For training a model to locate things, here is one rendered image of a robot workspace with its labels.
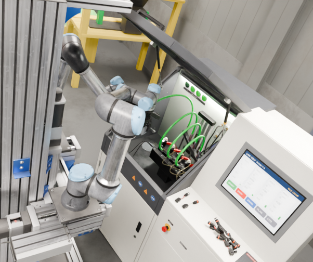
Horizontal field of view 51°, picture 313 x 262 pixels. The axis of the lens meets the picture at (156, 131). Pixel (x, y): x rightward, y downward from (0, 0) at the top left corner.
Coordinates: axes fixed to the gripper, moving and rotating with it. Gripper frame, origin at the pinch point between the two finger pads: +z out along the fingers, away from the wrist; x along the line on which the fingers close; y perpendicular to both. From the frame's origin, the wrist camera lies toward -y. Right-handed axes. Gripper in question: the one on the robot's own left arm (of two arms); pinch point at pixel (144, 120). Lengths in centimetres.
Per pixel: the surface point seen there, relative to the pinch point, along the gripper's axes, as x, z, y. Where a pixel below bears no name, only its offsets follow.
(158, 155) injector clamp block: 3.1, 27.2, 4.6
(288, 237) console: 80, 66, -42
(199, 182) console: 32, 43, -12
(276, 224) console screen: 74, 61, -40
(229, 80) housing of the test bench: -18, 13, -65
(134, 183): 16.1, 30.5, 27.3
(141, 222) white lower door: 24, 55, 37
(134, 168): 14.9, 20.4, 21.3
